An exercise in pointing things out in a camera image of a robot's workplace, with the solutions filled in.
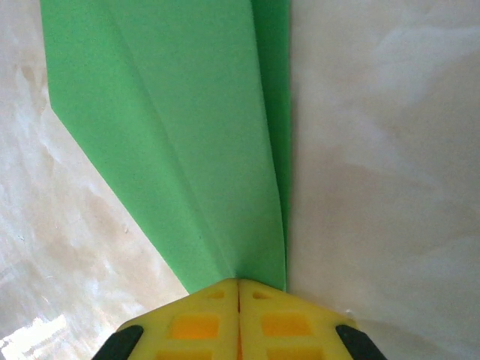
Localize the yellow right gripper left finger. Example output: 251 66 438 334
95 277 240 360

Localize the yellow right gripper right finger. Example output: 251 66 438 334
238 277 387 360

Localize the green paper sheet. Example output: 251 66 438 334
39 0 293 296

